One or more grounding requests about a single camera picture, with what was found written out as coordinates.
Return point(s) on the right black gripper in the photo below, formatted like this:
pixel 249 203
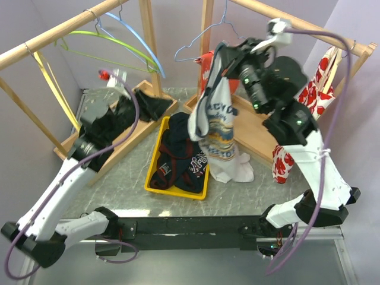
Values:
pixel 228 55

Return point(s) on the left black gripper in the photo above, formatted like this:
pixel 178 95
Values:
pixel 151 108

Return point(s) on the white graphic tank top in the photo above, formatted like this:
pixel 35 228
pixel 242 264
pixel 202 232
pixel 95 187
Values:
pixel 211 126

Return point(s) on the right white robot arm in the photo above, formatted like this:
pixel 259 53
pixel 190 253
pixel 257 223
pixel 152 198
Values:
pixel 272 91

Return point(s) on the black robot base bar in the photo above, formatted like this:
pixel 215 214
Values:
pixel 199 232

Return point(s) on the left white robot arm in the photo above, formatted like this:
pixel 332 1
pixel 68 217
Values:
pixel 39 234

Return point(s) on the blue plastic hanger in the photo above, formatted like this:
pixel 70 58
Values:
pixel 133 32

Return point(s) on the green hanger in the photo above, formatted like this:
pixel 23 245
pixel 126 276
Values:
pixel 64 46

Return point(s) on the yellow hanger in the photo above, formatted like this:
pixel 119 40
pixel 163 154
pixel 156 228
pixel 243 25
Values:
pixel 52 82

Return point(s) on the wooden hanger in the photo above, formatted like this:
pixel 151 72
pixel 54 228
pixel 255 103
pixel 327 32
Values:
pixel 332 69

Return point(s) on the orange tie-dye garment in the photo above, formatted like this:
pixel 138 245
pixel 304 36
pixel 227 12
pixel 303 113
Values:
pixel 205 62

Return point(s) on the dark navy garment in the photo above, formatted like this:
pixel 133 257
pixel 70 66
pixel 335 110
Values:
pixel 181 162

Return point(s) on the right wooden clothes rack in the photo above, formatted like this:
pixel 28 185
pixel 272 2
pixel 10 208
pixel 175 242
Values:
pixel 249 132

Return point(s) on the red floral white garment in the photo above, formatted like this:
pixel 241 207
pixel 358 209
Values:
pixel 317 102

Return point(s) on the yellow plastic bin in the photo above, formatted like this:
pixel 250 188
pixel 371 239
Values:
pixel 172 191

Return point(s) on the blue wire hanger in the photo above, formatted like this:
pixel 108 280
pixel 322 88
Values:
pixel 206 26

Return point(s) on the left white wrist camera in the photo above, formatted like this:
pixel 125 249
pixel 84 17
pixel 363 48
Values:
pixel 112 81

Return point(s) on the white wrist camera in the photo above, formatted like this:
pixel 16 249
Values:
pixel 112 81
pixel 276 36

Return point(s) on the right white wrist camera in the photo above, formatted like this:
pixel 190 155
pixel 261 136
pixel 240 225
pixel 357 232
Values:
pixel 276 36

